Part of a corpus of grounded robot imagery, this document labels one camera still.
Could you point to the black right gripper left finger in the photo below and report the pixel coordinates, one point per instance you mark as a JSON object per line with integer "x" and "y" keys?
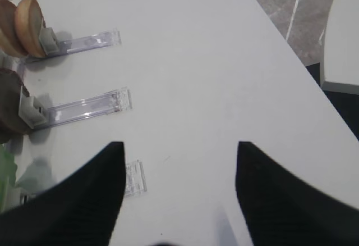
{"x": 81, "y": 210}

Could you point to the green lettuce leaf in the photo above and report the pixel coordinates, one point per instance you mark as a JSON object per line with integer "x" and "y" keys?
{"x": 8, "y": 174}

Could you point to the clear acrylic bread rack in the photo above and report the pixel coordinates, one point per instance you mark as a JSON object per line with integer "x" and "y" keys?
{"x": 67, "y": 47}

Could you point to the dark brown meat patty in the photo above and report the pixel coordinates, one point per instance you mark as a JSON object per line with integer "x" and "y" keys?
{"x": 11, "y": 124}

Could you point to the rear bread slice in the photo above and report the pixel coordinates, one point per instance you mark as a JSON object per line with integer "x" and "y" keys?
{"x": 10, "y": 43}

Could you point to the clear acrylic lettuce rack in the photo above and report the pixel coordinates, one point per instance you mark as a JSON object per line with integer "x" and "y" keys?
{"x": 38, "y": 178}

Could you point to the clear acrylic patty rack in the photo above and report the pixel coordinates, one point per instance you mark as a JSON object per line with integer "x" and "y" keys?
{"x": 38, "y": 117}

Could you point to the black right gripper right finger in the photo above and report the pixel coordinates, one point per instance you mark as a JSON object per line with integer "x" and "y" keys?
{"x": 281, "y": 209}

